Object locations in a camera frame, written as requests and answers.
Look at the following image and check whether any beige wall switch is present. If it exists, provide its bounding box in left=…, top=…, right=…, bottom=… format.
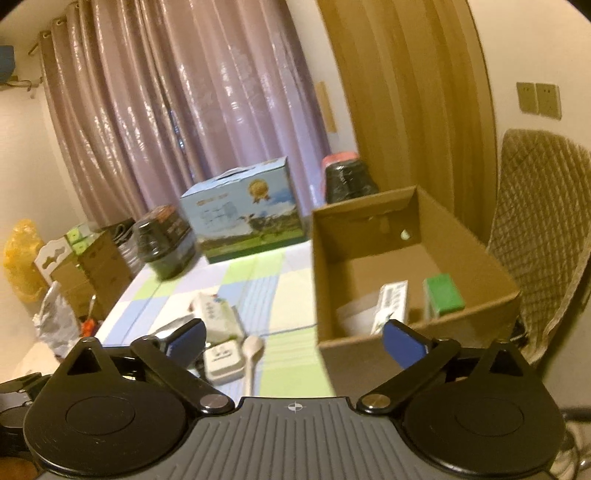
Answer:
left=516, top=81, right=538, bottom=113
left=536, top=82, right=562, bottom=120

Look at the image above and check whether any pale green ointment box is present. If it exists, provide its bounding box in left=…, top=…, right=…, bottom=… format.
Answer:
left=370, top=282, right=410, bottom=336

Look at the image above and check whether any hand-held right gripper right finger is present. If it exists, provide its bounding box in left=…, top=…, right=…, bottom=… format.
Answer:
left=356, top=319, right=532, bottom=415

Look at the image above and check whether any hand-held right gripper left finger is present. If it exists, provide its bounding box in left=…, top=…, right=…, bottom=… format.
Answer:
left=55, top=318, right=235, bottom=415

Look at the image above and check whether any wooden door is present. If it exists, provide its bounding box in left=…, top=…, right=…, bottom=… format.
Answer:
left=316, top=0, right=498, bottom=250

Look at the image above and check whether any brown cardboard box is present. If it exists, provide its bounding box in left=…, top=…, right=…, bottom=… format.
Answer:
left=311, top=185, right=523, bottom=398

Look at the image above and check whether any white carved chair back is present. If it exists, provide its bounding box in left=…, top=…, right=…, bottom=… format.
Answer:
left=33, top=237, right=75, bottom=278

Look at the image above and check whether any dark bowl stack clear lid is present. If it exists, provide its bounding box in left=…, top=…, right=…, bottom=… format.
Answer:
left=131, top=205, right=198, bottom=280

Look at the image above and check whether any mauve curtain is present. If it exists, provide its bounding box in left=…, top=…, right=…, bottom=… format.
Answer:
left=39, top=0, right=334, bottom=232

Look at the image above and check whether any wooden spoon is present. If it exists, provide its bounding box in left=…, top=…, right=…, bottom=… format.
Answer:
left=242, top=335, right=265, bottom=398

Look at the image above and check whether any checked tablecloth desktop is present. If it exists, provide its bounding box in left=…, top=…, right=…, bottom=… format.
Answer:
left=95, top=240, right=339, bottom=398

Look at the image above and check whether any yellow plastic bag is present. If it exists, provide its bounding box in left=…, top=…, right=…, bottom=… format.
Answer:
left=3, top=219, right=48, bottom=304

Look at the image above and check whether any tall open cardboard carton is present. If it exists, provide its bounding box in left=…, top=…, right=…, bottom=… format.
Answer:
left=78, top=230, right=136, bottom=319

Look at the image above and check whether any long white medicine box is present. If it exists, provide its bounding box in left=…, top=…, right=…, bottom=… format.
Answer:
left=189, top=292, right=246, bottom=341

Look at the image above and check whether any printed crumpled plastic bag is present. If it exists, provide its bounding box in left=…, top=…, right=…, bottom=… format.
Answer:
left=32, top=281, right=82, bottom=357

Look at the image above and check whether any white power adapter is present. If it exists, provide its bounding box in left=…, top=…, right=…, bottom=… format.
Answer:
left=202, top=341, right=245, bottom=385

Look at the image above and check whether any blue item on shelf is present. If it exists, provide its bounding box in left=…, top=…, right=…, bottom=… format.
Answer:
left=0, top=44, right=16, bottom=86

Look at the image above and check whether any low open cardboard carton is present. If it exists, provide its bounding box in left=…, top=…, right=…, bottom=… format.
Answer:
left=50, top=258, right=95, bottom=319

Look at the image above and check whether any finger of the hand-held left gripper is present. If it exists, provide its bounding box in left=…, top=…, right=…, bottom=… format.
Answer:
left=0, top=373, right=53, bottom=396

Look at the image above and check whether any blue green milk carton box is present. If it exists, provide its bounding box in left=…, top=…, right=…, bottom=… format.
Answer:
left=180, top=155, right=308, bottom=265

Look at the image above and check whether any green white medicine box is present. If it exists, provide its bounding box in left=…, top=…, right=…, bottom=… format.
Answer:
left=423, top=272, right=465, bottom=320

